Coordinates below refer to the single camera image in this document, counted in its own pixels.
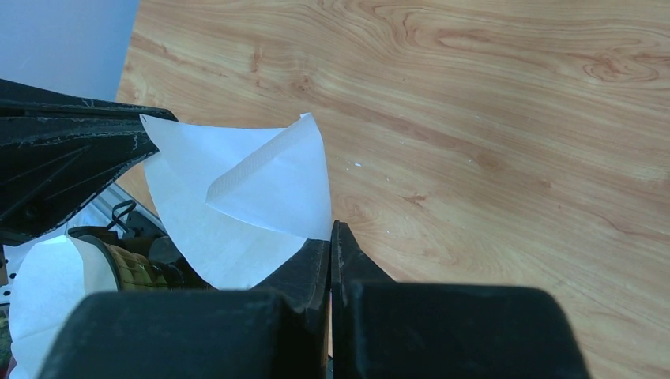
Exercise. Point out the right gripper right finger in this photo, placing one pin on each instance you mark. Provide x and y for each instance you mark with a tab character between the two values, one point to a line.
388	329

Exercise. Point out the white paper coffee filter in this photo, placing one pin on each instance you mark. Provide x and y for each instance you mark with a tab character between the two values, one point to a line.
55	276

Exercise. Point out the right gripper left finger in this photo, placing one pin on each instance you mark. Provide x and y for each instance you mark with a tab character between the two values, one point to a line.
277	329

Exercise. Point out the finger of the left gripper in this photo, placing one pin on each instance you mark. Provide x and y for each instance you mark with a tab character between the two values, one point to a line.
53	167
21	100

